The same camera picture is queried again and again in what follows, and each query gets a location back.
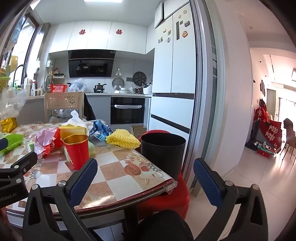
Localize kitchen faucet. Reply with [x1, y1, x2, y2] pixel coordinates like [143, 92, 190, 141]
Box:
[11, 64, 28, 90]

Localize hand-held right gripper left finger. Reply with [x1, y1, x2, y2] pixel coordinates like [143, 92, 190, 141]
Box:
[22, 158, 99, 241]

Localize white wrapping sheet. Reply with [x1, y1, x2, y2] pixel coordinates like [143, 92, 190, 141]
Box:
[66, 110, 90, 130]

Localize yellow foam net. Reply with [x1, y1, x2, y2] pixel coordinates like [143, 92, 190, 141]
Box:
[106, 129, 141, 149]

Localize white refrigerator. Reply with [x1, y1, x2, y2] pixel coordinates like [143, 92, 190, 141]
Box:
[148, 2, 197, 139]

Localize green plastic basket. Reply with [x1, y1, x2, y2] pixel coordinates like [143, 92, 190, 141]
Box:
[0, 76, 11, 93]

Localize red printed banner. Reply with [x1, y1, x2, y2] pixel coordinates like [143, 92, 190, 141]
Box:
[259, 119, 283, 153]

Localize gold foil bag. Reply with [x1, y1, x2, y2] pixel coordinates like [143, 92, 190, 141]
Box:
[0, 117, 18, 133]

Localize crumpled clear plastic bags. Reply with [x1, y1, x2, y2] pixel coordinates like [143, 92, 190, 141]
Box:
[50, 109, 70, 123]

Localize red cup with gold inside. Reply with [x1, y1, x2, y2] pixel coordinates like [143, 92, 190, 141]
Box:
[63, 134, 90, 171]

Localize red plastic basket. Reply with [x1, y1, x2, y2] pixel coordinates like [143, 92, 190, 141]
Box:
[49, 84, 68, 94]

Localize beige plastic chair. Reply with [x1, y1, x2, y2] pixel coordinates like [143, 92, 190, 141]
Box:
[44, 91, 85, 123]

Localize grey sliding door frame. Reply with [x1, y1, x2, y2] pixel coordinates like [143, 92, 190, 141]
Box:
[188, 0, 226, 197]

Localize black built-in oven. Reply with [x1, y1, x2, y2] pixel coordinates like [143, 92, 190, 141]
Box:
[110, 97, 145, 126]

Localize red and pink snack bag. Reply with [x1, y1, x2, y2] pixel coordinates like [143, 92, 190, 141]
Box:
[34, 127, 64, 159]

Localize dark round tray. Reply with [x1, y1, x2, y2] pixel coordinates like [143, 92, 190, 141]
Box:
[132, 71, 147, 86]

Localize blue plastic bag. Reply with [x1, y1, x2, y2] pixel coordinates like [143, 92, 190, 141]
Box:
[89, 120, 114, 142]

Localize lime green mesh cloth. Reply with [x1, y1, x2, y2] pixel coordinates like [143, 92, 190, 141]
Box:
[0, 133, 25, 156]

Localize clear bag with blue print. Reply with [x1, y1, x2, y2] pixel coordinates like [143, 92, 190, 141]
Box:
[68, 78, 86, 93]

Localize yellow sponge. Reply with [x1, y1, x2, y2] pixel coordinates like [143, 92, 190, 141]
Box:
[59, 125, 87, 141]

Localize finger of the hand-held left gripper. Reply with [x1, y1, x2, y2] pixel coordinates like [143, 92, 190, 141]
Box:
[0, 152, 38, 178]
[0, 138, 11, 151]

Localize grey round tray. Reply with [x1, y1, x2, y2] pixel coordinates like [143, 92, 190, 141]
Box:
[112, 77, 125, 90]

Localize cardboard box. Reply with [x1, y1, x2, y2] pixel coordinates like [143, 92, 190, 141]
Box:
[131, 125, 147, 139]

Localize black range hood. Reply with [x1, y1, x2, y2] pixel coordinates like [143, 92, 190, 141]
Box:
[68, 50, 116, 78]

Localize red plastic stool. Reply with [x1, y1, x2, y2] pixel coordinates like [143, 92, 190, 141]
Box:
[138, 130, 190, 219]

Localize black trash bin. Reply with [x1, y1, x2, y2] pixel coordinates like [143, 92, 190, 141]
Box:
[140, 133, 186, 181]

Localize white wall cabinets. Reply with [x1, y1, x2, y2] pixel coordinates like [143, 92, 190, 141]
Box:
[48, 21, 148, 55]

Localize dark dining chair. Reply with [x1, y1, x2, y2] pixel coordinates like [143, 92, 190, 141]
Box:
[281, 118, 296, 160]

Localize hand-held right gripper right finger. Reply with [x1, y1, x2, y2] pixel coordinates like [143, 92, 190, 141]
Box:
[193, 158, 275, 241]

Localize large clear plastic bag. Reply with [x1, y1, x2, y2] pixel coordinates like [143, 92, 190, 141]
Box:
[0, 87, 28, 118]

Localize dark jacket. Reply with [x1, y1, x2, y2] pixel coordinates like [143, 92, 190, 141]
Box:
[84, 93, 96, 121]

